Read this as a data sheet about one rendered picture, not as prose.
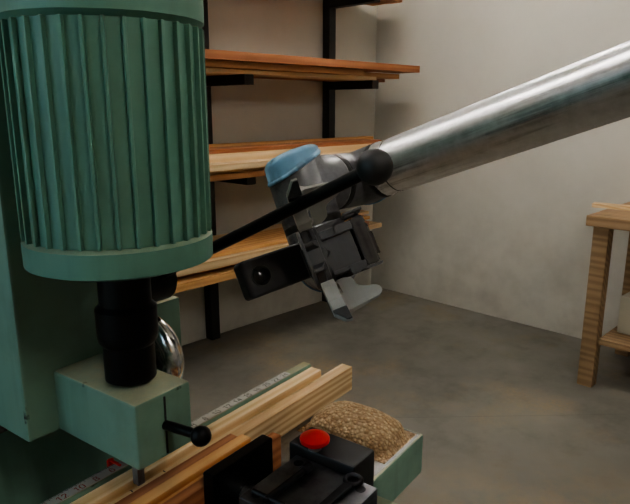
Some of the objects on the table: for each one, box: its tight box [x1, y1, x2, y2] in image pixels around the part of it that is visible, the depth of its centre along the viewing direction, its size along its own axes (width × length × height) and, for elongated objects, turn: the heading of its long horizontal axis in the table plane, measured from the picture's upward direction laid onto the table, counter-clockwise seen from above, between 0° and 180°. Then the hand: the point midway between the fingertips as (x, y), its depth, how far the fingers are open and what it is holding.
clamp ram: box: [203, 434, 273, 504], centre depth 62 cm, size 9×8×9 cm
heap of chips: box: [297, 401, 416, 464], centre depth 85 cm, size 9×14×4 cm, turn 54°
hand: (315, 252), depth 61 cm, fingers closed on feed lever, 14 cm apart
